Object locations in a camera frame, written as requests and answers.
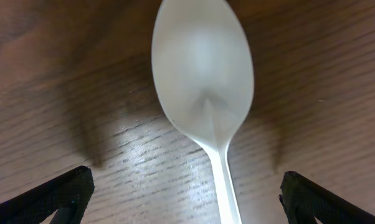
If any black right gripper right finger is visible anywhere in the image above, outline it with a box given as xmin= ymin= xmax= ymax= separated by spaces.
xmin=279 ymin=171 xmax=375 ymax=224

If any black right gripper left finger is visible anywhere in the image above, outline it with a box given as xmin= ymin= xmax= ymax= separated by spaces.
xmin=0 ymin=166 xmax=95 ymax=224

